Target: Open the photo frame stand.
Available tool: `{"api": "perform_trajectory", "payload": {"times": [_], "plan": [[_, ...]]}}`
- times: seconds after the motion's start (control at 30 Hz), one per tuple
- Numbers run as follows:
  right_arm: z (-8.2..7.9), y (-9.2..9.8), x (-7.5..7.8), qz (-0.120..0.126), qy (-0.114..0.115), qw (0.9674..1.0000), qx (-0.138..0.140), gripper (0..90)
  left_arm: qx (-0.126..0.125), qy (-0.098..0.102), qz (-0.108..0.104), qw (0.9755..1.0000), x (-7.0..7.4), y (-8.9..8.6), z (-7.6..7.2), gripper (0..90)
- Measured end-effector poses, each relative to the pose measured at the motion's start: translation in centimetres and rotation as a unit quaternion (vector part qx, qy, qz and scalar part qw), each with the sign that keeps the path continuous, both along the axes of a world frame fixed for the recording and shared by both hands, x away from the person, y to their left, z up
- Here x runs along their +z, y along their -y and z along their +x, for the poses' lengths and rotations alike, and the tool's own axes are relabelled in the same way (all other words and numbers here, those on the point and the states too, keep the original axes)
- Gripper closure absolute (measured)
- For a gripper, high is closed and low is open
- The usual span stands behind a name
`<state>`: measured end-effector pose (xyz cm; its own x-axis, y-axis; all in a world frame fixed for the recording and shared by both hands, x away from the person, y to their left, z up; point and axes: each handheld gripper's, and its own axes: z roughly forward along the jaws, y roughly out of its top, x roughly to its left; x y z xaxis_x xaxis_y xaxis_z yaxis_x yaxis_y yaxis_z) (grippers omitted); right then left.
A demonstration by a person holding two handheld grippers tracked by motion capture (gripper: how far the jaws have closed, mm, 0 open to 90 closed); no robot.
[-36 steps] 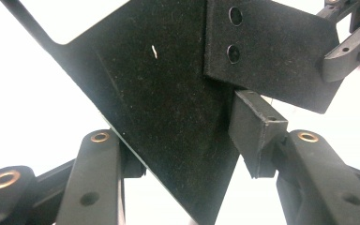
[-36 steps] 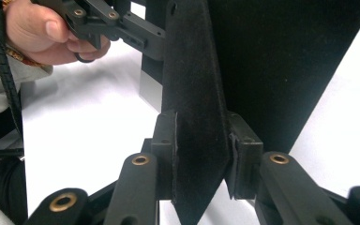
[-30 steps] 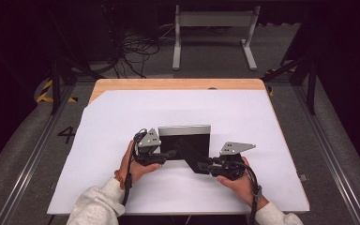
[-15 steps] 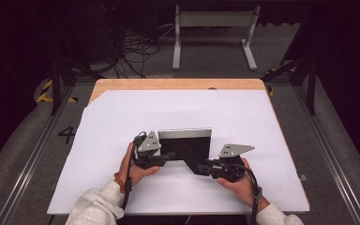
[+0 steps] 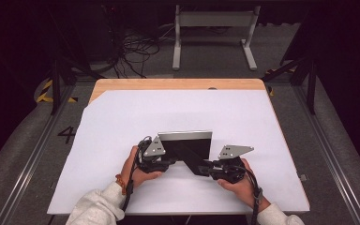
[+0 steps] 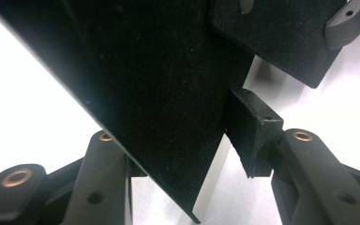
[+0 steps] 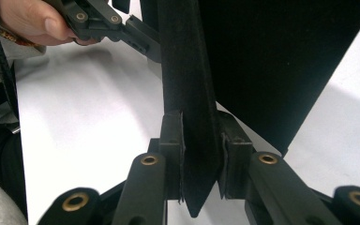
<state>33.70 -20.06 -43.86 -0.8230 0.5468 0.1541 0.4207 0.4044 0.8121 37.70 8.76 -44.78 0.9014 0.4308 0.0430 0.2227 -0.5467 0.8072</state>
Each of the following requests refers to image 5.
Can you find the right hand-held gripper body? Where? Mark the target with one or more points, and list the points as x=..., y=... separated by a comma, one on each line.
x=231, y=172

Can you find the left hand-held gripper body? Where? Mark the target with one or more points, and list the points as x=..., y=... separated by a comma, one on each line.
x=153, y=150

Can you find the person's right hand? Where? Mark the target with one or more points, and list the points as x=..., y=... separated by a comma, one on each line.
x=247, y=192

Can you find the person's left hand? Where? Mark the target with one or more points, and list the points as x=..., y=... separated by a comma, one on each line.
x=137, y=178

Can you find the white paper sheet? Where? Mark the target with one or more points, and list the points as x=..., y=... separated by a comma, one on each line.
x=156, y=109

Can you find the black metal stand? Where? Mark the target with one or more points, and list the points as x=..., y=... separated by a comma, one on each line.
x=56, y=81
x=311, y=84

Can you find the small grey table bracket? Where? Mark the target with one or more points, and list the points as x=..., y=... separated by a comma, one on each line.
x=303, y=177

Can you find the aluminium floor rail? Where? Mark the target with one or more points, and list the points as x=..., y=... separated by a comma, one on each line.
x=28, y=165
x=334, y=156

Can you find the white metal stand frame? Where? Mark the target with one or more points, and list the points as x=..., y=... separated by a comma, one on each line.
x=214, y=18

